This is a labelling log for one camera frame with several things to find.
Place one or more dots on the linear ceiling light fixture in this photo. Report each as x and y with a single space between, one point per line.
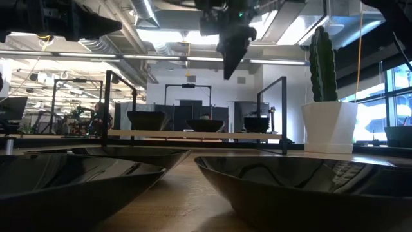
145 57

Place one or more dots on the silver rectangular air duct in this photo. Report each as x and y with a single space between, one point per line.
299 25

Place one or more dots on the wooden shelf with black frame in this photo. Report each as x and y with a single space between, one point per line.
193 134

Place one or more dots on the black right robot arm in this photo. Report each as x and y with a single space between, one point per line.
399 19

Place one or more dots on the black bin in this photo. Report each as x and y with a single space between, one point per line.
397 137

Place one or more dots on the black aluminium table frame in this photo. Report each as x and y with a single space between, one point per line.
225 145

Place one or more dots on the person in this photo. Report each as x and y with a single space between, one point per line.
101 116

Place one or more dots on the green office plant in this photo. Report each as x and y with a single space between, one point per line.
27 129

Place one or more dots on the green cactus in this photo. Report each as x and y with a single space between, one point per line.
322 64

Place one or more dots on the black square tray stack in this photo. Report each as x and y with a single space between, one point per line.
256 125

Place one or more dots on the black leaf-shaped mini plate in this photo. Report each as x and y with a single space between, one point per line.
145 158
289 206
205 125
64 199

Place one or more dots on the dark window frame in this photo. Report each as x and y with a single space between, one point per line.
387 106

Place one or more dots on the dark computer monitor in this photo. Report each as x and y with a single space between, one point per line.
13 108

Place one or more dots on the dark partition panels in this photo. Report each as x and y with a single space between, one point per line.
190 109

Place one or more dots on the black wavy square mini plate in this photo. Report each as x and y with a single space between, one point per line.
148 120

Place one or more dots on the silver spiral air duct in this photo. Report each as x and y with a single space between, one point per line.
96 45

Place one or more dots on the black background station frame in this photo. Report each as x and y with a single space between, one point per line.
188 85
77 80

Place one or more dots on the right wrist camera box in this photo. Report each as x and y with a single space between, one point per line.
210 25

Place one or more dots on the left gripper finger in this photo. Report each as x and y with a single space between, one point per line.
96 24

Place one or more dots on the white faceted plant pot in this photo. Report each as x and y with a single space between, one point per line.
328 125

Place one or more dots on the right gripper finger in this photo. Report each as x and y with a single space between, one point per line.
231 64

